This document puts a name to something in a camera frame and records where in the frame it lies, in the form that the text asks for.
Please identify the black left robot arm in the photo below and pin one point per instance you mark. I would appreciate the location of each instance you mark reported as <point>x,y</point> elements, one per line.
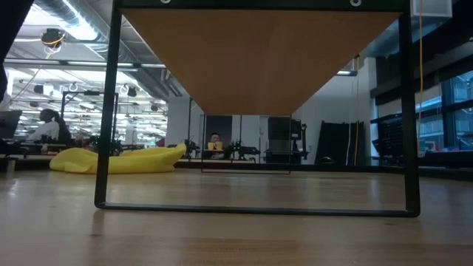
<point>11,22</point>

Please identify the background black robot arm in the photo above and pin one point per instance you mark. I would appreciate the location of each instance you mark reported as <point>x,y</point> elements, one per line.
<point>191,146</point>
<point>242,149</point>

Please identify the far wooden table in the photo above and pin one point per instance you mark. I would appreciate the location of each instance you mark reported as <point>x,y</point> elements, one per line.
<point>216,161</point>

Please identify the black monitor on stand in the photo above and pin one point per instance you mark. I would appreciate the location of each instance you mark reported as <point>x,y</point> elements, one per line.
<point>284,129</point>

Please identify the yellow banana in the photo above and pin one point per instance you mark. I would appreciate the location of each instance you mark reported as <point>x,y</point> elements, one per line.
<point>140,160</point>

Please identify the ceiling strip light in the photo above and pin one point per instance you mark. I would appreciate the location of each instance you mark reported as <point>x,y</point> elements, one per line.
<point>346,72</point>

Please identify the black perforated rack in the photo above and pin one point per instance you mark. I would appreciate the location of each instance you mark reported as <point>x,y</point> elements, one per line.
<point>391,142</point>

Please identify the person at desk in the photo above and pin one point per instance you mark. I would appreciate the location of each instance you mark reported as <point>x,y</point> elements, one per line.
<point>50,127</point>

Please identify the round black ceiling device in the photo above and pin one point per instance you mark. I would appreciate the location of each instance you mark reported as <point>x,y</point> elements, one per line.
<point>52,37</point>

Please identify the dark computer monitor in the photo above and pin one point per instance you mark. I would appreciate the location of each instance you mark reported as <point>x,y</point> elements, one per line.
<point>9,123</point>

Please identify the white translucent ceiling box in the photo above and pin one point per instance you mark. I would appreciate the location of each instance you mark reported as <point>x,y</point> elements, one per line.
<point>432,8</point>

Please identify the black frame wooden top shelf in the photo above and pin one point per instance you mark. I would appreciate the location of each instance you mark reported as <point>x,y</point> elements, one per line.
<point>258,55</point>

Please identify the black metal rig frame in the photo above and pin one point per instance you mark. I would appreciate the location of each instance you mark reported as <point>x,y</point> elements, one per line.
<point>88,93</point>

